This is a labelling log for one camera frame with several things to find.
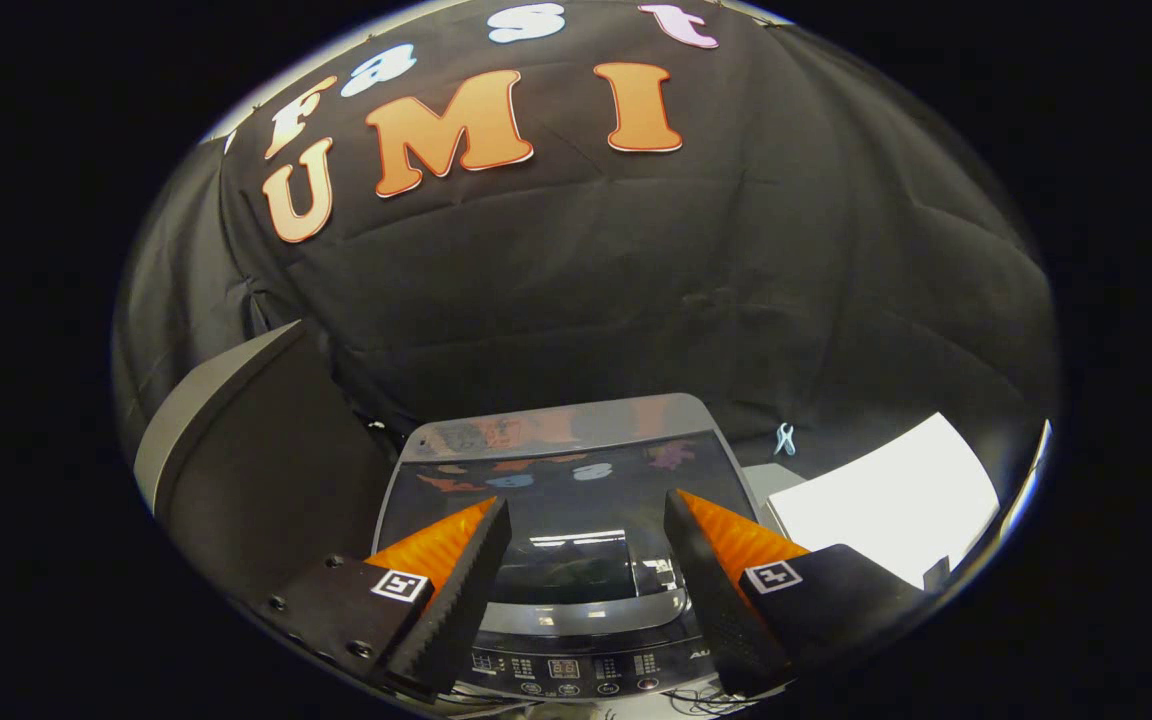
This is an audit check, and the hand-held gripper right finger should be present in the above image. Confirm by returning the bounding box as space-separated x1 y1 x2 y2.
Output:
663 488 937 698

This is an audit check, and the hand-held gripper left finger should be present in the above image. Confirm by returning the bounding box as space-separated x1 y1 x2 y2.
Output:
254 497 514 701

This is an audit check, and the dark transparent washing machine lid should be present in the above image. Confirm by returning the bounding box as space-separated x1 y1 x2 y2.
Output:
376 430 767 636

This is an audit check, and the grey washing machine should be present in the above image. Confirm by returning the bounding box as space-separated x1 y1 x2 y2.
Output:
371 393 807 701

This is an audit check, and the white paper sheet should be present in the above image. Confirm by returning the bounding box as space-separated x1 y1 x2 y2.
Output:
766 412 1000 589

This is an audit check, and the grey low table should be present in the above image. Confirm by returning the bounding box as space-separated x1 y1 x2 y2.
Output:
134 320 397 611

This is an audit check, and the white desk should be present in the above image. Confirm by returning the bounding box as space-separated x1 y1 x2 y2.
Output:
998 420 1053 546

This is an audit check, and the black cable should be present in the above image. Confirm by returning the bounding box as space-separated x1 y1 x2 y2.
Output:
671 685 747 717

